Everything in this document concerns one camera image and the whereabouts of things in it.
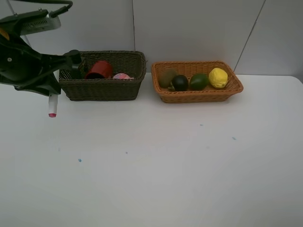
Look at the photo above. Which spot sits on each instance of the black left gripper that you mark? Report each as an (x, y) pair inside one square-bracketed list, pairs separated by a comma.
[(26, 69)]

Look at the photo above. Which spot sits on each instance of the white marker with red caps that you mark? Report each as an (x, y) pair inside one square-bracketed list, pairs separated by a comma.
[(53, 95)]

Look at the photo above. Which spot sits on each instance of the red plastic cup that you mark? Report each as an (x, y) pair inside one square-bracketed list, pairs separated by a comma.
[(100, 70)]

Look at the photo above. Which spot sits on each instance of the pink dish soap bottle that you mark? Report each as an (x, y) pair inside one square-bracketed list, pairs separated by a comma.
[(122, 76)]

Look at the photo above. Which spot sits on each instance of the brown kiwi fruit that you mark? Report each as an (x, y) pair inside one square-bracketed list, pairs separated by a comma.
[(166, 77)]

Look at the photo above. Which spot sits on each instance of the dark green mangosteen fruit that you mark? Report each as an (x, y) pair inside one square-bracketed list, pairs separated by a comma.
[(179, 83)]

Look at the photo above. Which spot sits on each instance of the green lime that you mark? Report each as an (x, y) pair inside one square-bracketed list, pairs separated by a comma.
[(198, 82)]

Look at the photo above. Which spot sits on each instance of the yellow lemon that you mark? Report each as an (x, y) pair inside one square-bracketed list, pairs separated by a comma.
[(218, 78)]

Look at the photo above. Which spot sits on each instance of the dark brown wicker basket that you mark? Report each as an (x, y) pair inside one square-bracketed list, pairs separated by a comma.
[(132, 63)]

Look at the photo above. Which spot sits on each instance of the orange wicker basket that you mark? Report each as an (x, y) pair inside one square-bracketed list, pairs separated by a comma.
[(188, 69)]

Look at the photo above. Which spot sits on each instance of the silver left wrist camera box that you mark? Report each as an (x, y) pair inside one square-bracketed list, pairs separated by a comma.
[(30, 23)]

